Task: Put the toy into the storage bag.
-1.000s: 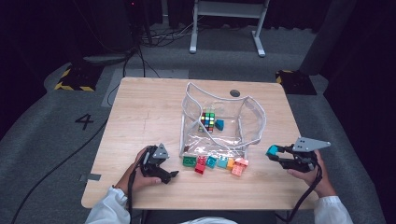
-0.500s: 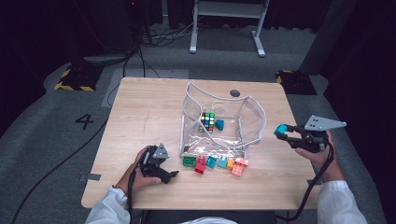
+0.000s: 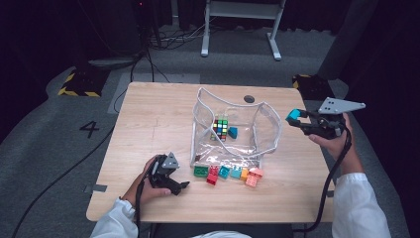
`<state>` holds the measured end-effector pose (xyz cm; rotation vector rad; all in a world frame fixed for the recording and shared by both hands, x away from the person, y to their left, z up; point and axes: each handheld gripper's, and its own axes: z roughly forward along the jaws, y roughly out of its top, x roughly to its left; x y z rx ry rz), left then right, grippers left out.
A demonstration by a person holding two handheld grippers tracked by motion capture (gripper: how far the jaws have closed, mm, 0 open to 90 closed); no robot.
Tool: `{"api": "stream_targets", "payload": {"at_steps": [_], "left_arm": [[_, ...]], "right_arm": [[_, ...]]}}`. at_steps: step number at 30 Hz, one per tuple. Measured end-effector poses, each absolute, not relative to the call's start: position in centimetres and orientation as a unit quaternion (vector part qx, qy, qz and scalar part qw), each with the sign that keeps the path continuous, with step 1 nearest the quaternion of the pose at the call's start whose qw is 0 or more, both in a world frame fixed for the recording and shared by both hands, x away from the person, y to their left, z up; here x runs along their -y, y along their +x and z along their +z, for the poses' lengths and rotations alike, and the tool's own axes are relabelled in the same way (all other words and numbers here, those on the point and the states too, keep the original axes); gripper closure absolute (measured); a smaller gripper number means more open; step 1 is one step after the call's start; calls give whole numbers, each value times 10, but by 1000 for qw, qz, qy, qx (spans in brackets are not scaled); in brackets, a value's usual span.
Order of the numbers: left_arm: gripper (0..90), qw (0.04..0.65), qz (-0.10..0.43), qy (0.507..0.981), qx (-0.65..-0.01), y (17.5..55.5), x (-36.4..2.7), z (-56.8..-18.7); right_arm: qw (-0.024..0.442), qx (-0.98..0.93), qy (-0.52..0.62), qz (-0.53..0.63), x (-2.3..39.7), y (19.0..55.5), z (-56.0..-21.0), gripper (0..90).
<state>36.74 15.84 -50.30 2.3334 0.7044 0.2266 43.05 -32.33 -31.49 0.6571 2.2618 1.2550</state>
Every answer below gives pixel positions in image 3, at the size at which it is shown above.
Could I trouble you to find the white metal stand frame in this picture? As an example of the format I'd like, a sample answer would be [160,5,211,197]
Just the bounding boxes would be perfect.
[200,0,287,61]

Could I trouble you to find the black yellow-striped floor base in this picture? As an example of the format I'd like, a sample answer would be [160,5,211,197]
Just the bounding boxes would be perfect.
[57,67,111,98]
[291,73,337,102]

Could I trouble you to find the green toy brick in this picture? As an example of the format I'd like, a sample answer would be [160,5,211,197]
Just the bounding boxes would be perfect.
[193,165,210,179]

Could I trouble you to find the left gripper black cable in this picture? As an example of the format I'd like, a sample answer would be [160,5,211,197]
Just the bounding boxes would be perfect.
[134,179,147,238]

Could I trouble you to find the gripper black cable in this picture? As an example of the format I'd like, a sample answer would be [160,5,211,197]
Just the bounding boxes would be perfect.
[134,179,147,238]
[291,127,353,234]

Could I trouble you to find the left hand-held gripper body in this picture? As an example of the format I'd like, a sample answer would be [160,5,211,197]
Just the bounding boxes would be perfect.
[148,152,181,188]

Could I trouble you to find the tangle of floor cables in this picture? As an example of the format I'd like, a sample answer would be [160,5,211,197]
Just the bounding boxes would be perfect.
[145,19,212,51]

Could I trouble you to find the person's left hand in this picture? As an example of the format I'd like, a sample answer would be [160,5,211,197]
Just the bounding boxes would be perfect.
[122,156,172,208]

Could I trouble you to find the salmon toy brick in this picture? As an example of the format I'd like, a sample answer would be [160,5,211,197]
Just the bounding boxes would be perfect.
[245,175,261,188]

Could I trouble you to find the light blue toy brick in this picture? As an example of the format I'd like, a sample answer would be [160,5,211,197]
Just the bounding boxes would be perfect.
[285,108,302,123]

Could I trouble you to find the person's white shirt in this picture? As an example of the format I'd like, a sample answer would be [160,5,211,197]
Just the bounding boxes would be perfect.
[191,230,253,238]

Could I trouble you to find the multicoloured puzzle cube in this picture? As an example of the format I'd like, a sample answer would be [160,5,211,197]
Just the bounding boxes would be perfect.
[211,117,230,142]

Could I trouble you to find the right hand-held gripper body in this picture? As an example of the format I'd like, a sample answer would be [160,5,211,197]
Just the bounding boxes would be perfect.
[308,97,367,140]

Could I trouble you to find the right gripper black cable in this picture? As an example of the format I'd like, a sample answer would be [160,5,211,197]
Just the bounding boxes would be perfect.
[291,127,353,234]

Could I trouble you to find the grey flat stand base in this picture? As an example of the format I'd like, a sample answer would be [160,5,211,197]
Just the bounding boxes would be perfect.
[88,56,147,69]

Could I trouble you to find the long black floor cable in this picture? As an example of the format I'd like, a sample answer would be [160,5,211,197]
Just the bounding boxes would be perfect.
[11,125,116,238]

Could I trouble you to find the person's right hand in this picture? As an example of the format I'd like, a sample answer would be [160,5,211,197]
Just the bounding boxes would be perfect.
[308,113,365,177]

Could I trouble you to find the grey curtain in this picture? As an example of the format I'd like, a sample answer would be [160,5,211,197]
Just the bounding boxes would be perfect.
[316,0,379,80]

